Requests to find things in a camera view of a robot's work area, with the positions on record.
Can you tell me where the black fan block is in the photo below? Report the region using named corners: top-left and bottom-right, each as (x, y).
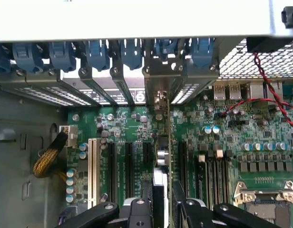
top-left (246, 37), bottom-right (293, 53)

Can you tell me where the red black twisted wire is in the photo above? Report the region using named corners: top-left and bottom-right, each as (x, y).
top-left (220, 52), bottom-right (293, 132)

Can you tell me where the metal slot cover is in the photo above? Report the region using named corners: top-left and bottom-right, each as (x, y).
top-left (109, 66), bottom-right (136, 107)
top-left (0, 68), bottom-right (66, 107)
top-left (78, 66), bottom-right (101, 107)
top-left (171, 63), bottom-right (220, 105)

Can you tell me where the short black expansion slot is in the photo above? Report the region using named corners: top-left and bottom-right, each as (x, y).
top-left (142, 142), bottom-right (153, 165)

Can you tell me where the silver USB port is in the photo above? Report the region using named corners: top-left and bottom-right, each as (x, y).
top-left (229, 84), bottom-right (243, 100)
top-left (213, 84), bottom-right (226, 101)

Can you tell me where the grey metal PC case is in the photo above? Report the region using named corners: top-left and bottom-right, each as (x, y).
top-left (0, 0), bottom-right (293, 228)

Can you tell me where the long black expansion slot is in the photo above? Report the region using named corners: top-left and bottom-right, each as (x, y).
top-left (124, 142), bottom-right (136, 198)
top-left (178, 141), bottom-right (188, 198)
top-left (107, 141), bottom-right (118, 203)

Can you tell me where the black knob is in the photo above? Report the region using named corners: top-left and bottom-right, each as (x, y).
top-left (281, 6), bottom-right (293, 29)

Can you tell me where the black RAM slot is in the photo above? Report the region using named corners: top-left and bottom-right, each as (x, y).
top-left (222, 152), bottom-right (231, 204)
top-left (214, 149), bottom-right (224, 205)
top-left (207, 152), bottom-right (215, 209)
top-left (195, 154), bottom-right (207, 207)

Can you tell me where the white expansion slot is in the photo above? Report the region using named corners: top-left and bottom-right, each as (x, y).
top-left (87, 138), bottom-right (101, 210)

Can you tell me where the white power connector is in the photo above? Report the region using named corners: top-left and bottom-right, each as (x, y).
top-left (59, 125), bottom-right (78, 147)

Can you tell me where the yellow black braided cable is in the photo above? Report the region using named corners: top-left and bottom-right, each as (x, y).
top-left (32, 132), bottom-right (68, 179)

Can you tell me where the blue card retention clip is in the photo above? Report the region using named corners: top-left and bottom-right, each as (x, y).
top-left (49, 41), bottom-right (77, 73)
top-left (190, 37), bottom-right (215, 70)
top-left (119, 38), bottom-right (144, 71)
top-left (85, 39), bottom-right (111, 72)
top-left (12, 42), bottom-right (44, 74)
top-left (155, 38), bottom-right (179, 56)
top-left (0, 44), bottom-right (12, 74)

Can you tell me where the metal CPU socket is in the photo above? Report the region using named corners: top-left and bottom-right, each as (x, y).
top-left (233, 180), bottom-right (293, 228)

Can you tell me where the green motherboard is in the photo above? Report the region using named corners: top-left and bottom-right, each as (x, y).
top-left (65, 82), bottom-right (293, 228)

